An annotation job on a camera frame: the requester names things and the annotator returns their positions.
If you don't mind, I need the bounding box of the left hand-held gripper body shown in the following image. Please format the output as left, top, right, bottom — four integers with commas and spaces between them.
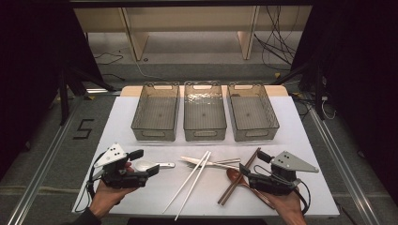
93, 142, 150, 189

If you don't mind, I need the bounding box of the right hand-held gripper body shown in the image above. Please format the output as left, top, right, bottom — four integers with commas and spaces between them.
247, 150, 320, 197

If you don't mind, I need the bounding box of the white plastic spoon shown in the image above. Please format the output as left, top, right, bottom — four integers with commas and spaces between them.
133, 159, 176, 173

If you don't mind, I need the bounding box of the brown wooden spoon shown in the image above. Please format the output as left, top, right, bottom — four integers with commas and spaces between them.
225, 168, 276, 210

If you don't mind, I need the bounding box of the white chopstick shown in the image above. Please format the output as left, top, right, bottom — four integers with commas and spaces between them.
174, 152, 212, 221
162, 150, 210, 215

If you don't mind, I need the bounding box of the smoky clear plastic bin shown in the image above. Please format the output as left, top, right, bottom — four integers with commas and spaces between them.
130, 82, 181, 143
226, 82, 281, 143
182, 80, 228, 143

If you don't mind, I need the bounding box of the person's left hand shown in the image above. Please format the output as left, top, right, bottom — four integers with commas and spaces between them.
88, 180, 139, 219

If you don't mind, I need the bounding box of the person's right hand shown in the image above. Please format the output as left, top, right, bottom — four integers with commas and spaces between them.
261, 187, 309, 225

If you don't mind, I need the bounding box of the white table sheet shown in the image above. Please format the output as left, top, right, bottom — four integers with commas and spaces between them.
71, 95, 341, 218

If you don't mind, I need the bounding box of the short aluminium bar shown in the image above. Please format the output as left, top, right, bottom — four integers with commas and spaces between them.
85, 88, 122, 97

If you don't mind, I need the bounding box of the black metal stand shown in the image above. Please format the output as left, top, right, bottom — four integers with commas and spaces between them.
271, 59, 327, 121
57, 65, 117, 126

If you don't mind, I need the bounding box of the dark curtain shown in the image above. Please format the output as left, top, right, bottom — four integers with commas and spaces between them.
0, 0, 105, 181
290, 0, 398, 201

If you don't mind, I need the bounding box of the light wooden bench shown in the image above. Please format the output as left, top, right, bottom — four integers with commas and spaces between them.
73, 5, 314, 62

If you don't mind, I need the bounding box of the left hand-held gripper cable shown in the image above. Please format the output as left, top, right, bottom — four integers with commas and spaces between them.
74, 151, 107, 214

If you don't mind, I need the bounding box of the hand-held gripper cable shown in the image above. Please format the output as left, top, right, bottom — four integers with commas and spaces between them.
74, 151, 107, 214
253, 164, 313, 216

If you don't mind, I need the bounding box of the right hand-held gripper cable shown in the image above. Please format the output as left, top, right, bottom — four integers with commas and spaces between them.
253, 164, 313, 216

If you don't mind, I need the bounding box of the aluminium floor rail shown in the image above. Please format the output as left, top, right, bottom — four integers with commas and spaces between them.
6, 97, 86, 225
308, 106, 381, 225

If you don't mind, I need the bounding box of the white floor cable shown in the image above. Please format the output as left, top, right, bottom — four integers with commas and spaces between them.
118, 50, 167, 81

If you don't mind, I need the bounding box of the black floor cable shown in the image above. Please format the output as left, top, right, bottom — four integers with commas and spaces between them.
93, 51, 125, 67

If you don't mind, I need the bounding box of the bundle of black floor cables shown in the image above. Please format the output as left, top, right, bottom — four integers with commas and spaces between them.
253, 5, 302, 71

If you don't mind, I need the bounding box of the black frame bar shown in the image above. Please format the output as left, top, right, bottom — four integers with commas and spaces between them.
69, 0, 314, 9

